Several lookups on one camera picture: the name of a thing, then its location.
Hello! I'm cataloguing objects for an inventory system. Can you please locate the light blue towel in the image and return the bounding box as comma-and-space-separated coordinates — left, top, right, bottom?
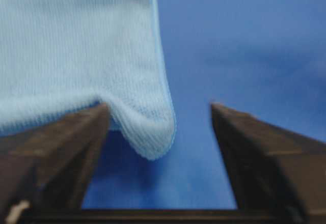
1, 0, 176, 160

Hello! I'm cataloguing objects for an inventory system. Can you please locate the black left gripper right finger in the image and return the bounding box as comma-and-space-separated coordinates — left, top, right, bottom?
211, 103, 325, 223

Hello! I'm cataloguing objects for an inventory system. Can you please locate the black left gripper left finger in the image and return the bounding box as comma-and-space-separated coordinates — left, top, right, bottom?
1, 103, 110, 223

